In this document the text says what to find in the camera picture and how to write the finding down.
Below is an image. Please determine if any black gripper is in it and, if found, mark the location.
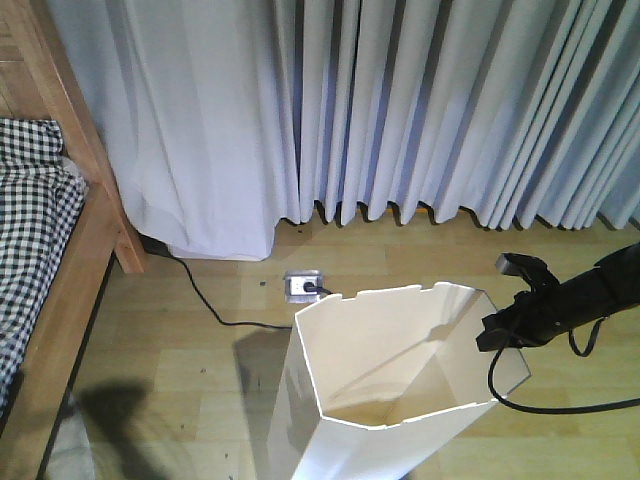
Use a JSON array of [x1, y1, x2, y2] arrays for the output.
[[476, 293, 565, 352]]

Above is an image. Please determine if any white plastic trash bin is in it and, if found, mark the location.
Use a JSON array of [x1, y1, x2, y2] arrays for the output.
[[267, 282, 530, 479]]

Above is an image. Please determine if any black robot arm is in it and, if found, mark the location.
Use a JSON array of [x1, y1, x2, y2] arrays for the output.
[[476, 243, 639, 352]]

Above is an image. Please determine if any floor power outlet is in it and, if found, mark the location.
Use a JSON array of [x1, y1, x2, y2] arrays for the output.
[[283, 270, 323, 304]]

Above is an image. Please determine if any light grey curtain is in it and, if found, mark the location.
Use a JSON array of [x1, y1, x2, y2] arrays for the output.
[[49, 1, 639, 260]]

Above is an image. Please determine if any round grey floor rug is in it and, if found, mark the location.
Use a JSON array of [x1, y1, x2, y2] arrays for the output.
[[45, 395, 96, 480]]

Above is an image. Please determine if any black white checkered bedding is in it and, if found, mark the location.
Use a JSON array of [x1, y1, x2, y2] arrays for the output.
[[1, 118, 88, 410]]

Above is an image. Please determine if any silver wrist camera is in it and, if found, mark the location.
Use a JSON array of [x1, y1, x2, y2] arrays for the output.
[[495, 252, 560, 292]]

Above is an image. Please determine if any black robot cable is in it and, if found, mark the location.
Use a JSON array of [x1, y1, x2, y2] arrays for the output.
[[487, 314, 640, 415]]

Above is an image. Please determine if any black power cord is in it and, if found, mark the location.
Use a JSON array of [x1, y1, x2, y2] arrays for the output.
[[142, 237, 334, 331]]

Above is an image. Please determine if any wooden bed frame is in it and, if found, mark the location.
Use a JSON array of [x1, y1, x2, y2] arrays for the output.
[[1, 1, 146, 479]]

